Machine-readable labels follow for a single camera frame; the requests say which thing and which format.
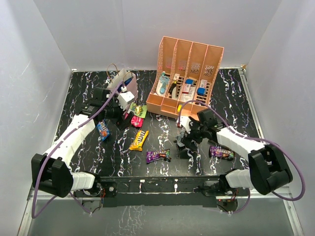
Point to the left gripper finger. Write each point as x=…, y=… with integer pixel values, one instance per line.
x=127, y=119
x=121, y=123

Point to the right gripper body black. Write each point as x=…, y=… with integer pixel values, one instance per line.
x=197, y=132

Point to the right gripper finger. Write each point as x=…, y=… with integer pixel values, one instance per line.
x=193, y=145
x=182, y=142

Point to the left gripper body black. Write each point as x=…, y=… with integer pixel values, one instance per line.
x=114, y=112

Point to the pale pink paper bag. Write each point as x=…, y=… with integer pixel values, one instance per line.
x=115, y=82

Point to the blue Burts chips bag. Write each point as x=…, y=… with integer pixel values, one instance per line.
x=127, y=80

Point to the clear silver snack wrapper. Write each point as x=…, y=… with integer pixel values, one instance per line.
x=183, y=134

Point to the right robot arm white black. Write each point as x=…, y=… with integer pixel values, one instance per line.
x=268, y=169

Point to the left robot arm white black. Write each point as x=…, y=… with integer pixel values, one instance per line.
x=51, y=172

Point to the pink candy packet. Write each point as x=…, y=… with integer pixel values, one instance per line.
x=137, y=121

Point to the green candy packet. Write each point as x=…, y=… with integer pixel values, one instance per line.
x=138, y=110

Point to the blue M&M's packet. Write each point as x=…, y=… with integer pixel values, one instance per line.
x=103, y=130

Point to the yellow M&M's packet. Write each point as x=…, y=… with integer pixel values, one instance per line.
x=139, y=140

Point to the purple M&M's packet centre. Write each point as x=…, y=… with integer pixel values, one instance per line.
x=152, y=156

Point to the purple m&m's packet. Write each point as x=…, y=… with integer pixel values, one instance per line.
x=218, y=152
x=152, y=156

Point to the purple M&M's packet right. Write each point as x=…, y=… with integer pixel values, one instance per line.
x=218, y=152

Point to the small yellow box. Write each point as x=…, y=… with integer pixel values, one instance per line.
x=179, y=108

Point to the white plastic packet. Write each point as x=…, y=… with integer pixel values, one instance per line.
x=186, y=97

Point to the blue white item pack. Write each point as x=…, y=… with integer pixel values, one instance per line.
x=203, y=88

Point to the black yellow utility knife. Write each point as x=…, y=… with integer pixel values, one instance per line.
x=173, y=90

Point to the light blue tape dispenser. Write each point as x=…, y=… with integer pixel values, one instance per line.
x=162, y=84

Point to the orange desk file organizer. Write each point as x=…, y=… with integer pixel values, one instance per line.
x=183, y=59

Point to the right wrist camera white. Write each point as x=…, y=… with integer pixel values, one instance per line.
x=187, y=123

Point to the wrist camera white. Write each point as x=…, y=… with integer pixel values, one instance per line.
x=125, y=98
x=187, y=123

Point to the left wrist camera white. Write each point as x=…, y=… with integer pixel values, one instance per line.
x=125, y=98

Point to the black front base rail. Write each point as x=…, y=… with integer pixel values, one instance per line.
x=203, y=191

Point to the aluminium frame rail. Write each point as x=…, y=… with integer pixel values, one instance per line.
x=179, y=214

